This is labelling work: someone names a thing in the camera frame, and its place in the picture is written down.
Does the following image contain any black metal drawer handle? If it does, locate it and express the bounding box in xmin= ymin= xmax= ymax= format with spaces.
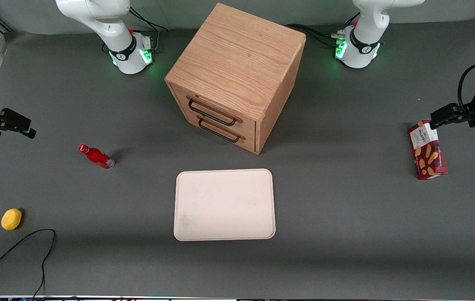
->
xmin=198 ymin=118 xmax=241 ymax=143
xmin=187 ymin=99 xmax=238 ymax=127

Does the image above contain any oak wooden drawer cabinet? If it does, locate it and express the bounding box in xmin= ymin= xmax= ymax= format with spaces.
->
xmin=164 ymin=3 xmax=307 ymax=155

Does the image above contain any red tartan shortbread box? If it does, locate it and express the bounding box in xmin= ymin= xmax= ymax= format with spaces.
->
xmin=408 ymin=119 xmax=448 ymax=180

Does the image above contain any yellow lemon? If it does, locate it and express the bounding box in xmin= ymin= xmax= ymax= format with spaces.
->
xmin=1 ymin=208 xmax=23 ymax=231

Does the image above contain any red plastic bottle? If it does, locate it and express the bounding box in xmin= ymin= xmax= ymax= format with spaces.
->
xmin=78 ymin=144 xmax=115 ymax=169

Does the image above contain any cream plastic tray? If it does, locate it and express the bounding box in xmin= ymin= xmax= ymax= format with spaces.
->
xmin=173 ymin=168 xmax=276 ymax=242

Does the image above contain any thin black table cable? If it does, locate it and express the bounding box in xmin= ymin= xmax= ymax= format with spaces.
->
xmin=0 ymin=229 xmax=57 ymax=299

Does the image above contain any black base cable bundle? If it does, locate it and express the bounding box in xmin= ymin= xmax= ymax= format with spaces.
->
xmin=285 ymin=23 xmax=346 ymax=48

